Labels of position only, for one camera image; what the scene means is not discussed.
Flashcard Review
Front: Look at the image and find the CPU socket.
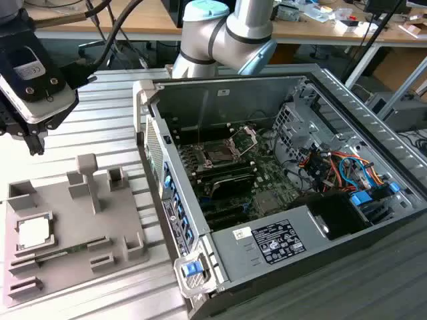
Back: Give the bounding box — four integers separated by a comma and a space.
199, 141, 242, 167

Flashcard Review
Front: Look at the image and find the green RAM stick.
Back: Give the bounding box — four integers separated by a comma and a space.
33, 242, 90, 264

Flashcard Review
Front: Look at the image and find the blue disk carrier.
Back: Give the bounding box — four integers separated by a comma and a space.
349, 190, 377, 211

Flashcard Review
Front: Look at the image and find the silver metal drive cage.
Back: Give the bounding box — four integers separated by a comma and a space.
272, 101, 338, 163

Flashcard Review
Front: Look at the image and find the metal socket cover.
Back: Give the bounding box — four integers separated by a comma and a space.
228, 125, 259, 159

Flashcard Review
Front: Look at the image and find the orange and red wire bundle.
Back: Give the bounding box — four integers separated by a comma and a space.
298, 149, 390, 196

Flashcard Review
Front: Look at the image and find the green motherboard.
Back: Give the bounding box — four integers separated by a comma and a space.
176, 131, 303, 234

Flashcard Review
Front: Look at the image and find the blue wire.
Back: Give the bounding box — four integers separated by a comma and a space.
338, 155, 373, 189

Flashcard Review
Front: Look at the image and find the black office chair base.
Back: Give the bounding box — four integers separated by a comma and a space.
78, 39, 116, 69

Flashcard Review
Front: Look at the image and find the black RAM slot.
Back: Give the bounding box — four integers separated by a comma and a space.
191, 159, 254, 177
196, 166, 256, 184

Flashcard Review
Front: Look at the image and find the grey parts rack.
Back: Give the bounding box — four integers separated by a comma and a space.
3, 153, 151, 309

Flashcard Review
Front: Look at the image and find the blue case release latch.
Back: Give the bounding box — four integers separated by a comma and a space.
182, 261, 203, 278

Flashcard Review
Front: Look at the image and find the thick black cable with connector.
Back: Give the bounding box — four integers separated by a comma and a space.
61, 0, 146, 91

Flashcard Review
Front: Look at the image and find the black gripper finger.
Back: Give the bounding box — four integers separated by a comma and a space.
23, 114, 61, 157

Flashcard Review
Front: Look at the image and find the black camera bracket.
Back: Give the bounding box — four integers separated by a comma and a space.
0, 19, 73, 103

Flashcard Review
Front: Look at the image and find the brown cardboard box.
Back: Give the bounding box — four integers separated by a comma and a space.
373, 46, 427, 93

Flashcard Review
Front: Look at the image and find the grey chipset heatsink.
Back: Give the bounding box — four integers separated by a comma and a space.
255, 191, 280, 215

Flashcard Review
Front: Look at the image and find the grey open PC case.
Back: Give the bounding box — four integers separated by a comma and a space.
132, 63, 427, 320

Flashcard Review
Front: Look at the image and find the silver CPU with green edge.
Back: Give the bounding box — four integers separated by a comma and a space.
16, 218, 51, 251

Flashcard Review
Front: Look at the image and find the grey desktop computer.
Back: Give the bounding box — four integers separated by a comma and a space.
365, 91, 427, 133

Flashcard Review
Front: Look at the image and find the grey power supply unit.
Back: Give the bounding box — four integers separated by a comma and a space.
210, 203, 340, 285

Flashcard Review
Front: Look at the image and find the black graphics card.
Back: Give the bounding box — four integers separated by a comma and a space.
209, 173, 257, 201

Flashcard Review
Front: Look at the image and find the black computer monitor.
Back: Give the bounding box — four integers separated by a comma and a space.
161, 0, 184, 29

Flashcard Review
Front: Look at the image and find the wooden desk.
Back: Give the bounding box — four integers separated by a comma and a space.
25, 0, 183, 43
268, 0, 427, 49

